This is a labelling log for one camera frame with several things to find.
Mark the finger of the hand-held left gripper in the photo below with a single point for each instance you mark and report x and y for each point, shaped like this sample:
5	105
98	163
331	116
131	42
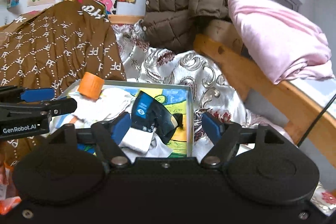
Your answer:
60	106
36	95

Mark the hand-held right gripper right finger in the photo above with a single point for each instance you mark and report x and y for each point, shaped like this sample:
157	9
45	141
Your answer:
212	127

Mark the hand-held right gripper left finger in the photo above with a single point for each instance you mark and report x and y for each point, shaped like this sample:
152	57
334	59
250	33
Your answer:
122	127

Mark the black blue white sock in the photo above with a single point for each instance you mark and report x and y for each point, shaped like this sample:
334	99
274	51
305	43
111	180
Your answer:
155	119

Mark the orange sock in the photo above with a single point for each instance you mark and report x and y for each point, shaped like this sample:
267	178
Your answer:
90	85

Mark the grey white sock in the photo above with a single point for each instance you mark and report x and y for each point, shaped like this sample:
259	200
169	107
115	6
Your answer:
160	148

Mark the cartoon-print storage box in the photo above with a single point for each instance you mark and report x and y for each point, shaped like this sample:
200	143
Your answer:
178	98

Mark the brown patterned blanket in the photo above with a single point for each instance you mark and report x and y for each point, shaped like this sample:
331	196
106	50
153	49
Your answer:
52	43

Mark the white floral satin quilt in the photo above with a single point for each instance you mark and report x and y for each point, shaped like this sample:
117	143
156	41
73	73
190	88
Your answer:
183	69

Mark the orange white snack packet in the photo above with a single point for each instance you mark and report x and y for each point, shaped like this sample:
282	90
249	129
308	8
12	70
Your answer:
6	203

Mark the folded pink blanket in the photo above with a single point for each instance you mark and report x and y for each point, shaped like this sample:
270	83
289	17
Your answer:
275	35

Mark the wooden bed frame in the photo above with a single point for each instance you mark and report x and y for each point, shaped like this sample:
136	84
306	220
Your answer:
262	82

